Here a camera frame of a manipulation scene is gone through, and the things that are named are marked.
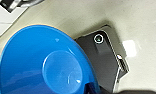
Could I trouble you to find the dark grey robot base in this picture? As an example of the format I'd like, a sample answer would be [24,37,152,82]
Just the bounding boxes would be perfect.
[75,24,132,93]

